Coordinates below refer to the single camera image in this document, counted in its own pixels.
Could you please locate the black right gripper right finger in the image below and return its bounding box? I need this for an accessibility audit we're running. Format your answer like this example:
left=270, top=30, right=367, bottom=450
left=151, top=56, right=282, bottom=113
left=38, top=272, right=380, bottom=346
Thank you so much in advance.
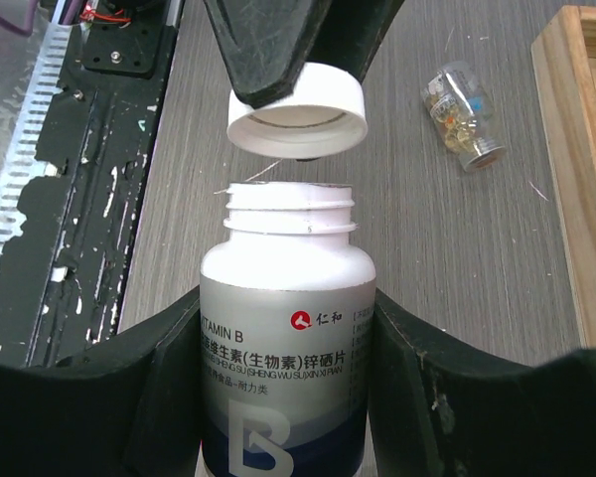
left=369, top=293, right=596, bottom=476

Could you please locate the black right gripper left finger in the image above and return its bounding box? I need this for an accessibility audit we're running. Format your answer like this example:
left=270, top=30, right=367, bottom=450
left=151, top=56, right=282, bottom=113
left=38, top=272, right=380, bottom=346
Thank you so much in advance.
left=0, top=292, right=202, bottom=476

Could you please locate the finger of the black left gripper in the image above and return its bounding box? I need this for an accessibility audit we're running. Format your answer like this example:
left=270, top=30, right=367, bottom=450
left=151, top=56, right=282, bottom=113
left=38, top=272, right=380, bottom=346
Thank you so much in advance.
left=307, top=0, right=404, bottom=82
left=204, top=0, right=331, bottom=108

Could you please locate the white pill bottle cap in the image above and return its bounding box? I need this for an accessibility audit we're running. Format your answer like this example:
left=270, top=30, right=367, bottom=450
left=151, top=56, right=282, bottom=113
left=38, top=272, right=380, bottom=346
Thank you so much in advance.
left=226, top=63, right=369, bottom=160

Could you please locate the white capped pill bottle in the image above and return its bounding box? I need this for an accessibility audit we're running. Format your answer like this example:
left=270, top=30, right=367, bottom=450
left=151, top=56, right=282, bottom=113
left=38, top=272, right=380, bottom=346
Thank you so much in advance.
left=200, top=182, right=376, bottom=476

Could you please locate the clear bottle of yellow capsules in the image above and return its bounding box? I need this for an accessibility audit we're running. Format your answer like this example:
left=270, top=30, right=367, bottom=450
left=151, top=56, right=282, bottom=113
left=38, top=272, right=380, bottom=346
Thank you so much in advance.
left=421, top=61, right=506, bottom=172

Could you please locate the wooden clothes rack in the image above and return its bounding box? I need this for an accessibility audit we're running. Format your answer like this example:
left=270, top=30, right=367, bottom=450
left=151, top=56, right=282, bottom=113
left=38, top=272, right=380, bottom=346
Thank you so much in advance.
left=531, top=5, right=596, bottom=347

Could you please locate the white slotted cable duct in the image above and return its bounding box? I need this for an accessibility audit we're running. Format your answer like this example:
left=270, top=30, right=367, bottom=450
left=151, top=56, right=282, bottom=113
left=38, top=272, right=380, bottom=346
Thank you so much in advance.
left=0, top=24, right=70, bottom=257

